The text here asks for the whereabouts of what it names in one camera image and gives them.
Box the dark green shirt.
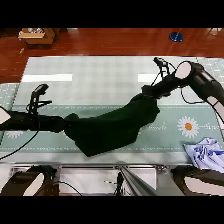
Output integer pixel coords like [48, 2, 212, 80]
[63, 93, 161, 158]

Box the blue round object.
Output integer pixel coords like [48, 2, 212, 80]
[168, 31, 185, 44]

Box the black cable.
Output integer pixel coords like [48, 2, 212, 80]
[54, 180, 83, 197]
[179, 85, 207, 105]
[0, 129, 40, 161]

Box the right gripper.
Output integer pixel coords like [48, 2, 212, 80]
[140, 81, 168, 100]

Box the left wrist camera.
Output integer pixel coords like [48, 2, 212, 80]
[25, 83, 53, 115]

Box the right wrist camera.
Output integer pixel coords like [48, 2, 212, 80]
[152, 56, 177, 82]

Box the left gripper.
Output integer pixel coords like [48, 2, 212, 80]
[37, 114, 67, 134]

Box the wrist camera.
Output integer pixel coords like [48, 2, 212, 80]
[152, 56, 177, 82]
[25, 83, 53, 115]

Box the blue and white garment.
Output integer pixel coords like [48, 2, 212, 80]
[182, 136, 224, 175]

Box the wooden box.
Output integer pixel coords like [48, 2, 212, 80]
[17, 27, 56, 46]

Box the silver frame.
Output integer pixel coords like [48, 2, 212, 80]
[0, 161, 224, 197]

